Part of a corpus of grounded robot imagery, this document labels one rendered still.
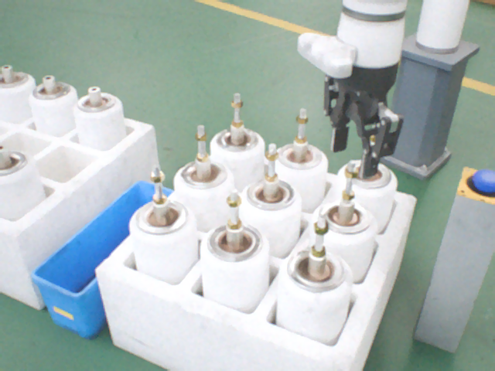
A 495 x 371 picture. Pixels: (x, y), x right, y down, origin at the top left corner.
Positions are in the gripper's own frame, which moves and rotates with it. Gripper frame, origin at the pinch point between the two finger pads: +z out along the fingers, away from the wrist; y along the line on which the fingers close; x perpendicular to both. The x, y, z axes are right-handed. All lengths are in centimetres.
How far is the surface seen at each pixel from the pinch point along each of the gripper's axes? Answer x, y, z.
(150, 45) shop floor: -7, 137, 36
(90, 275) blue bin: 35, 28, 34
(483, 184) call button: -14.9, -9.4, 3.0
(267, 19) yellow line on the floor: -59, 144, 36
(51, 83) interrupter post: 33, 58, 9
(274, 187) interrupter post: 7.3, 8.0, 8.6
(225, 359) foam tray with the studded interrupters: 21.1, -5.0, 26.1
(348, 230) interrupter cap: 1.4, -3.1, 10.4
